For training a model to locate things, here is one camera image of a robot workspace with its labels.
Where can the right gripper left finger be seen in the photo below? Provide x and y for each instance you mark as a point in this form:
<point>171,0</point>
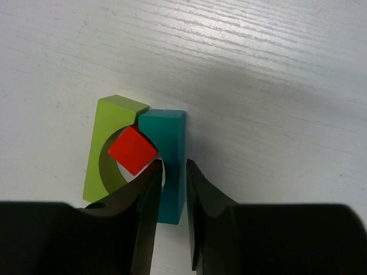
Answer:
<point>114,235</point>

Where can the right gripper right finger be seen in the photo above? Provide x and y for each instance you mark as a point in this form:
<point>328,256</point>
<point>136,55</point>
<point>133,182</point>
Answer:
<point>227,237</point>

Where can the red cube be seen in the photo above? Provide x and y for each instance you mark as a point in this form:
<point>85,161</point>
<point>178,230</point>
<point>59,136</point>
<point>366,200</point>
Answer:
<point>133,150</point>

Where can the teal arch block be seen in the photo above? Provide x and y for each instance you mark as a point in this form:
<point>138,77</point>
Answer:
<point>166,129</point>

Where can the green arch block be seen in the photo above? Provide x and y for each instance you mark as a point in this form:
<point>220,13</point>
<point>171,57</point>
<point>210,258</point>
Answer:
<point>113,113</point>

